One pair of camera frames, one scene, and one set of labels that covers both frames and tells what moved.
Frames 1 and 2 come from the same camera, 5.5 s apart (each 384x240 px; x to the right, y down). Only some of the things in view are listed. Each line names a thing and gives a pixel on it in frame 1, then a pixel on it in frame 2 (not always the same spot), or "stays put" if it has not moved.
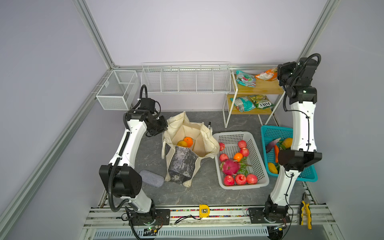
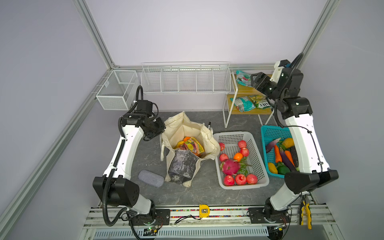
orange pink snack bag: (270, 75) -> (192, 145)
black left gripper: (164, 127) stays put
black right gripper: (285, 69) -> (264, 79)
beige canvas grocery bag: (184, 144) stays put
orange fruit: (238, 156) stays put
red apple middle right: (245, 151) stays put
